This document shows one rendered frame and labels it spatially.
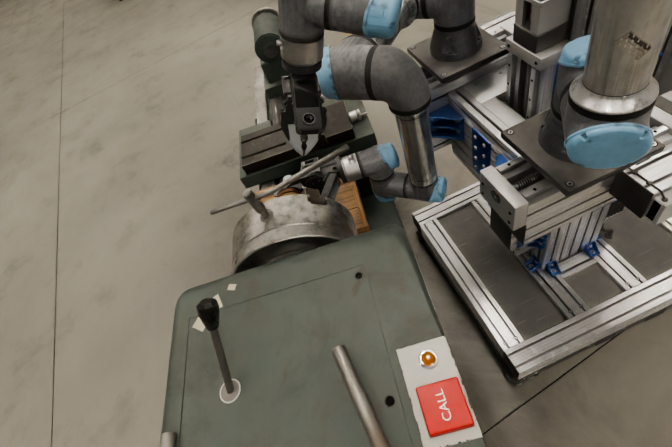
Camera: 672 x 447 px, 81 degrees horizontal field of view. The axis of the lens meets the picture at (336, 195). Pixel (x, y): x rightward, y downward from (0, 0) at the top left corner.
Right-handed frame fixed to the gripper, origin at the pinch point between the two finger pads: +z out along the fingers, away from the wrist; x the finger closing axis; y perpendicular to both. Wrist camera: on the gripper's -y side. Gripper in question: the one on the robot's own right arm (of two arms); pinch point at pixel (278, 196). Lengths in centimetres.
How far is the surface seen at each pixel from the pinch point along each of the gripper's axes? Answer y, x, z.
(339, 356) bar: -55, 19, -14
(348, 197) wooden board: 9.2, -19.6, -17.5
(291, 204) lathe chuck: -18.4, 14.8, -7.9
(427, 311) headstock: -51, 17, -29
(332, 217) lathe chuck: -21.4, 9.9, -15.6
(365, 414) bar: -64, 19, -16
